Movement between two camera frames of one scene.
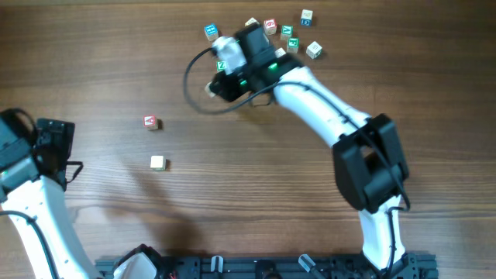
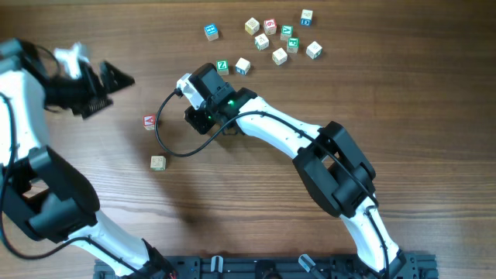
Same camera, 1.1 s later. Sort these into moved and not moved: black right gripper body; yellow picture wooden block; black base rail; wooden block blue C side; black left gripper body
Moved: black left gripper body; black right gripper body
Not moved: wooden block blue C side; yellow picture wooden block; black base rail
